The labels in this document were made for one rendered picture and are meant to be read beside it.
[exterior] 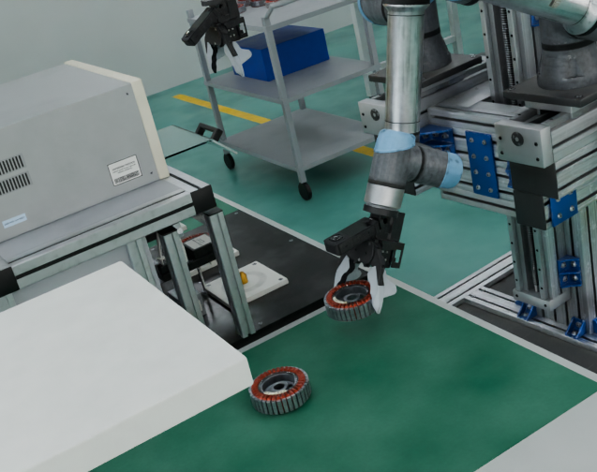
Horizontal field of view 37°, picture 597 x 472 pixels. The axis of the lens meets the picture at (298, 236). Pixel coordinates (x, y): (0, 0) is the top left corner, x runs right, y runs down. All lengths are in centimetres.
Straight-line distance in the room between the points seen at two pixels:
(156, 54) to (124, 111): 587
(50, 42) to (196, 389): 650
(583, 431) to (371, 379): 40
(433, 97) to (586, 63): 51
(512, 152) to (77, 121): 97
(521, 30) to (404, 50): 52
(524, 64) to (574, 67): 25
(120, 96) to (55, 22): 559
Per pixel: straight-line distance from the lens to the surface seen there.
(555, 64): 210
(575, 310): 267
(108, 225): 164
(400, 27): 185
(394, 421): 155
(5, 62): 725
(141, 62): 757
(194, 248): 194
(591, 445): 146
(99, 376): 97
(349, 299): 179
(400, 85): 187
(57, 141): 172
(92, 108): 173
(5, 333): 115
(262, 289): 199
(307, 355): 177
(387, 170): 174
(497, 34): 237
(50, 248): 163
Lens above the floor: 167
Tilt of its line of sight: 24 degrees down
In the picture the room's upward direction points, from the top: 13 degrees counter-clockwise
